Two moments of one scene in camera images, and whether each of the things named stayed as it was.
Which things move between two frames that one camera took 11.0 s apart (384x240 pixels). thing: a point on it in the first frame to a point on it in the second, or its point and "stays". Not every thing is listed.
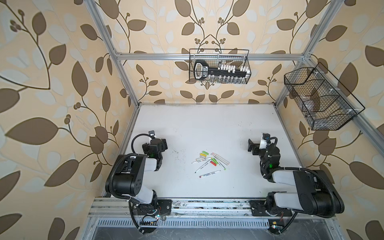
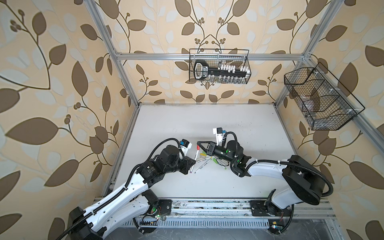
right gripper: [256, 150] to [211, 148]
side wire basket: [325, 104] stays
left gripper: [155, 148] to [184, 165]
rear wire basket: [219, 66] stays
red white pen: [209, 173] to [198, 150]
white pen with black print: [201, 160] stays
